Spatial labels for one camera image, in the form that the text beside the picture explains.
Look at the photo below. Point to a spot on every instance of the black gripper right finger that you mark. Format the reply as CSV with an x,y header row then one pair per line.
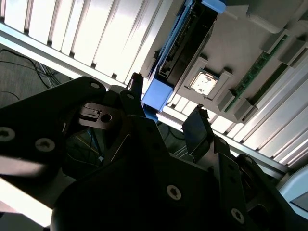
x,y
197,134

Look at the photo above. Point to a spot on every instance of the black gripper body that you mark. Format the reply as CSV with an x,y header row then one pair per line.
x,y
134,199

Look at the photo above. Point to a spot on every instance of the hard disk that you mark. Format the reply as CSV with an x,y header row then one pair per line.
x,y
156,96

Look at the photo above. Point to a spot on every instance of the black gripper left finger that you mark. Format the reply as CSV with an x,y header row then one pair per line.
x,y
36,120

